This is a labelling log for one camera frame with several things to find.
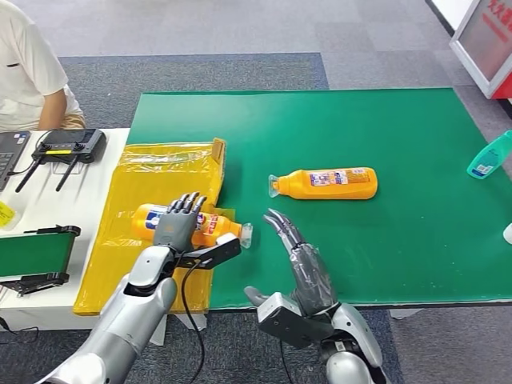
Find teal plastic bottle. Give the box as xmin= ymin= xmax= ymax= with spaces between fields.
xmin=467 ymin=130 xmax=512 ymax=181

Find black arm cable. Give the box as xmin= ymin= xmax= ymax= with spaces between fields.
xmin=180 ymin=259 xmax=206 ymax=384
xmin=279 ymin=340 xmax=296 ymax=384

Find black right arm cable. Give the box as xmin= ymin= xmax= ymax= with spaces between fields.
xmin=279 ymin=340 xmax=296 ymax=384

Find white table support bracket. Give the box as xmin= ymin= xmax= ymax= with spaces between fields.
xmin=176 ymin=312 xmax=208 ymax=332

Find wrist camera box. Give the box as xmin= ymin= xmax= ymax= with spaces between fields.
xmin=175 ymin=233 xmax=242 ymax=270
xmin=255 ymin=291 xmax=337 ymax=351

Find yellow label sticker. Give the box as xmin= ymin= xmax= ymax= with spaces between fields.
xmin=0 ymin=201 xmax=17 ymax=230

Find green table mat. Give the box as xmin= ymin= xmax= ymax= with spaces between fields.
xmin=127 ymin=88 xmax=512 ymax=311

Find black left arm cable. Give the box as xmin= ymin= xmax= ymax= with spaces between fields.
xmin=180 ymin=259 xmax=206 ymax=384

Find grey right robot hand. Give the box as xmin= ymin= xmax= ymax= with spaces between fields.
xmin=244 ymin=208 xmax=339 ymax=319

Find black remote controller with antennas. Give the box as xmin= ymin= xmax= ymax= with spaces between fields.
xmin=15 ymin=129 xmax=107 ymax=194

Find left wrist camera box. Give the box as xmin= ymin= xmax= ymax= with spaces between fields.
xmin=175 ymin=233 xmax=242 ymax=270

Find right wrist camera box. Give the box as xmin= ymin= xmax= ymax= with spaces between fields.
xmin=255 ymin=291 xmax=337 ymax=351

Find thin black floor cable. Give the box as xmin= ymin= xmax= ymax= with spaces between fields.
xmin=0 ymin=317 xmax=40 ymax=346

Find dark laptop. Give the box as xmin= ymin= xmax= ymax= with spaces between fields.
xmin=0 ymin=131 xmax=32 ymax=193

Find orange bottle with clear cap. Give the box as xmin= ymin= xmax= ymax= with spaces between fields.
xmin=268 ymin=167 xmax=378 ymax=202
xmin=131 ymin=203 xmax=254 ymax=250

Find yellow plastic-wrapped flat box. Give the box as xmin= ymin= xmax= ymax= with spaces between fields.
xmin=73 ymin=138 xmax=236 ymax=317

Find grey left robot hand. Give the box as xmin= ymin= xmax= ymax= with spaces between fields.
xmin=153 ymin=191 xmax=208 ymax=254

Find white display stand red sign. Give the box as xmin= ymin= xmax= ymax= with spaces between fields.
xmin=449 ymin=0 xmax=512 ymax=101

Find small green belt conveyor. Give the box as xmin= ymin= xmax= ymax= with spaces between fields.
xmin=0 ymin=225 xmax=82 ymax=297

